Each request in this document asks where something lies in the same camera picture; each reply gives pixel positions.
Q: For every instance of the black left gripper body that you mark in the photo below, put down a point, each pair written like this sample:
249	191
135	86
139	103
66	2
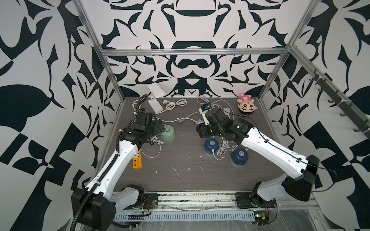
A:
155	130

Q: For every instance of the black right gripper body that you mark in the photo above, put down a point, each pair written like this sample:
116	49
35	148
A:
208	129

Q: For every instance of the blue cordless grinder front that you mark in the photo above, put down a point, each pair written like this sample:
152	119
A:
239	157

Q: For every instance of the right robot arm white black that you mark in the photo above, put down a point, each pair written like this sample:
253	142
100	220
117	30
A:
299	171

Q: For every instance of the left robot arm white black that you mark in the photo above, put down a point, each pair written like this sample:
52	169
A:
96	205

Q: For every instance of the yellow power strip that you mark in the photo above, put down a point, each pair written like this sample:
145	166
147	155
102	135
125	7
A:
137	161

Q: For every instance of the pink cartoon face toy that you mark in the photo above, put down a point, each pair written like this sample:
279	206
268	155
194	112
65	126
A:
246	104

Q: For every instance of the white folding desk lamp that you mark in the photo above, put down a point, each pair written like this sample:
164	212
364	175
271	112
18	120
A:
156	92

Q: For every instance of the grey wall hook rail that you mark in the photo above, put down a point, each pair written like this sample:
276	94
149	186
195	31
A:
348	107

